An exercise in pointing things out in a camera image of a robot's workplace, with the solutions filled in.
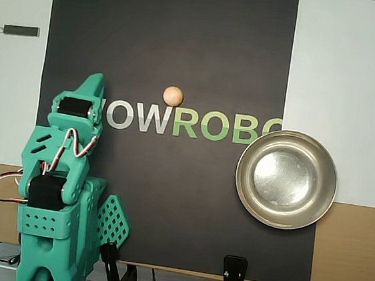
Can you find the teal gripper with motor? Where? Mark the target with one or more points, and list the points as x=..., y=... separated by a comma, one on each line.
x=73, y=108

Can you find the small tan cork ball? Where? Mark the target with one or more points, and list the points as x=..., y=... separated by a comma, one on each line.
x=173, y=96

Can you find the teal robot arm with base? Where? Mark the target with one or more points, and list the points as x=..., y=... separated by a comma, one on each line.
x=44, y=256

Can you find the metal bowl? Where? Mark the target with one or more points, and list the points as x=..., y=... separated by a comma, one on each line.
x=285, y=179

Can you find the white paper sheet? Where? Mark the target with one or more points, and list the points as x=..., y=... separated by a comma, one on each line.
x=4, y=94

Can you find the black usb stick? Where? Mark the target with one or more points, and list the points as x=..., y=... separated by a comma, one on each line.
x=19, y=30

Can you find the black mat with WOWROBO print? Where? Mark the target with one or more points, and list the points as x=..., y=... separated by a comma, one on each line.
x=168, y=195

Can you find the black table clamp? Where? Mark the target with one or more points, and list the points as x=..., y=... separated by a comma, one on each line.
x=109, y=263

